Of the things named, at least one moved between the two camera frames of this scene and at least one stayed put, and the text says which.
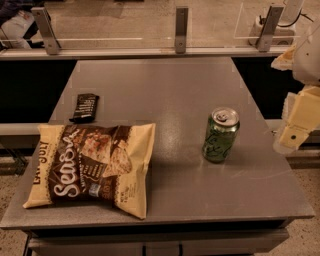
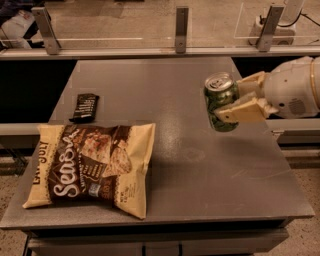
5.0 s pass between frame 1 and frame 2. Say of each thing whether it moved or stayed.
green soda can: moved
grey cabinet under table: stayed
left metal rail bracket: stayed
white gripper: moved
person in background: stayed
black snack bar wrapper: stayed
